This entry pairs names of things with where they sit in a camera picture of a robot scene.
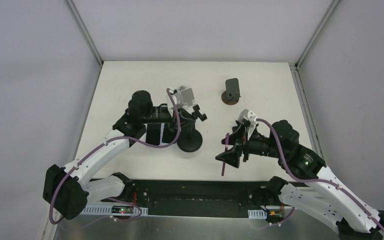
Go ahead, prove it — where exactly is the aluminium frame post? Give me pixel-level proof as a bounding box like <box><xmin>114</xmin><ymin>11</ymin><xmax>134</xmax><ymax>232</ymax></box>
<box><xmin>294</xmin><ymin>0</ymin><xmax>342</xmax><ymax>70</ymax></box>
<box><xmin>64</xmin><ymin>0</ymin><xmax>104</xmax><ymax>68</ymax></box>

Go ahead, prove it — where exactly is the right aluminium frame post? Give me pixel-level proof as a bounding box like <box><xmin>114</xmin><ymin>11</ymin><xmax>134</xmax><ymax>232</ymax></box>
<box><xmin>294</xmin><ymin>0</ymin><xmax>342</xmax><ymax>70</ymax></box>

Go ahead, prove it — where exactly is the right white cable duct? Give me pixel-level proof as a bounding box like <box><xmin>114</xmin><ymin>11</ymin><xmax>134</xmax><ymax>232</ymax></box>
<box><xmin>247</xmin><ymin>209</ymin><xmax>268</xmax><ymax>220</ymax></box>

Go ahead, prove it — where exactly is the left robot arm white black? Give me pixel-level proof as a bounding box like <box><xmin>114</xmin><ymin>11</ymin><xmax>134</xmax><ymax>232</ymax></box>
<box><xmin>42</xmin><ymin>86</ymin><xmax>199</xmax><ymax>225</ymax></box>

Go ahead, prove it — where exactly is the brown round phone stand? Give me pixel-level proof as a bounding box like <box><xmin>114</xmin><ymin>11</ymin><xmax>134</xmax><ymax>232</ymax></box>
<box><xmin>221</xmin><ymin>78</ymin><xmax>241</xmax><ymax>105</ymax></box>

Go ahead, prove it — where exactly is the left aluminium frame post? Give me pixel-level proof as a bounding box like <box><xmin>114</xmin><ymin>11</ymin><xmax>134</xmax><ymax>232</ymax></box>
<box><xmin>64</xmin><ymin>0</ymin><xmax>104</xmax><ymax>68</ymax></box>

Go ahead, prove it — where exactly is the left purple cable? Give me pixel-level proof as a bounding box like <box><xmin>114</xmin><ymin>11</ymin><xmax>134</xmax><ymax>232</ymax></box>
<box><xmin>48</xmin><ymin>87</ymin><xmax>182</xmax><ymax>232</ymax></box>

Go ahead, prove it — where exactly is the phone with blue case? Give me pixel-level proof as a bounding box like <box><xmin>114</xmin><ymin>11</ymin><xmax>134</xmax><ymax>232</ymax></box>
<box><xmin>161</xmin><ymin>122</ymin><xmax>177</xmax><ymax>144</ymax></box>

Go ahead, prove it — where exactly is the phone with lavender case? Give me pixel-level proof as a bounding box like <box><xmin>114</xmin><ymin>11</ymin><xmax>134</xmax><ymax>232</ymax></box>
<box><xmin>145</xmin><ymin>123</ymin><xmax>162</xmax><ymax>148</ymax></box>

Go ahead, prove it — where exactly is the black pole phone stand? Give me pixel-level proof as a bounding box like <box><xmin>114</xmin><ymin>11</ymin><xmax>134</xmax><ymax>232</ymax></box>
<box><xmin>176</xmin><ymin>104</ymin><xmax>208</xmax><ymax>153</ymax></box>

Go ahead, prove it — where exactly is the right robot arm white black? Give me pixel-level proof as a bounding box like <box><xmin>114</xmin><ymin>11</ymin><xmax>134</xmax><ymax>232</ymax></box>
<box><xmin>216</xmin><ymin>119</ymin><xmax>384</xmax><ymax>240</ymax></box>

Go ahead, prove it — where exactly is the phone with purple case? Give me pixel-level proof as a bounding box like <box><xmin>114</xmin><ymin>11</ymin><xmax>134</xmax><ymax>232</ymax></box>
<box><xmin>220</xmin><ymin>132</ymin><xmax>231</xmax><ymax>177</ymax></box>

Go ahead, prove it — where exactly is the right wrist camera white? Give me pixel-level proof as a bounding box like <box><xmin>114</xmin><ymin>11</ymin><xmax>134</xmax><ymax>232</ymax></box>
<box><xmin>238</xmin><ymin>109</ymin><xmax>258</xmax><ymax>140</ymax></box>

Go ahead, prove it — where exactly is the white grey phone stand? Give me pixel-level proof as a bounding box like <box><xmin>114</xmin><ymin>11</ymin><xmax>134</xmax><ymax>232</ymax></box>
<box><xmin>172</xmin><ymin>85</ymin><xmax>197</xmax><ymax>110</ymax></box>

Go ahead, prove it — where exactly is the white cable duct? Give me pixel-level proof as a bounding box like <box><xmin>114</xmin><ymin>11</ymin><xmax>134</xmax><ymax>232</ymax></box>
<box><xmin>247</xmin><ymin>209</ymin><xmax>268</xmax><ymax>220</ymax></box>
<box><xmin>80</xmin><ymin>204</ymin><xmax>149</xmax><ymax>217</ymax></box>

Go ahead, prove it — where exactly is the left white cable duct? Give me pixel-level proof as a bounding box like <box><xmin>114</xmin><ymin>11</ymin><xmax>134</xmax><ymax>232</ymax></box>
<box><xmin>80</xmin><ymin>204</ymin><xmax>149</xmax><ymax>217</ymax></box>

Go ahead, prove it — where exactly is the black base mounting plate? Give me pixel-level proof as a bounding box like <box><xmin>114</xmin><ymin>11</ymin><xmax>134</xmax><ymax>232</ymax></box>
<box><xmin>115</xmin><ymin>179</ymin><xmax>281</xmax><ymax>218</ymax></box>

